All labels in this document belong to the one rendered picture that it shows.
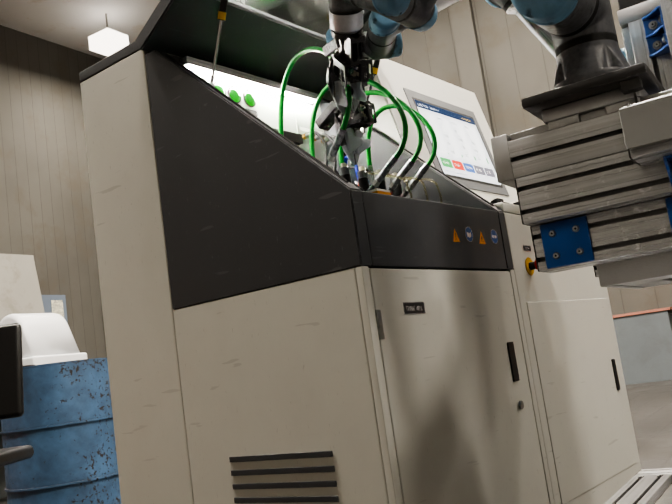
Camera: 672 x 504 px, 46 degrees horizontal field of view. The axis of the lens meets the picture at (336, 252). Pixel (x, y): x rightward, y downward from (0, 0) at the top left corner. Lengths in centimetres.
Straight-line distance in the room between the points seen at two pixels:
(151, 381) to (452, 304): 77
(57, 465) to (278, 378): 209
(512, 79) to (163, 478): 967
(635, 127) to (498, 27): 1015
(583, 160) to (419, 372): 55
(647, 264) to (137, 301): 121
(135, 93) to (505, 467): 131
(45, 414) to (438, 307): 228
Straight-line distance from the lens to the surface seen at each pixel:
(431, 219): 186
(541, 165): 155
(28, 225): 1280
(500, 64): 1135
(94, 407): 375
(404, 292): 171
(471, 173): 270
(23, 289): 1224
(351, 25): 180
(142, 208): 208
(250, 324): 180
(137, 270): 209
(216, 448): 191
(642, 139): 139
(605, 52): 159
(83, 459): 372
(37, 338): 912
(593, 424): 253
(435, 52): 1179
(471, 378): 190
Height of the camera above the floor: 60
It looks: 8 degrees up
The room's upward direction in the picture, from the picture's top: 8 degrees counter-clockwise
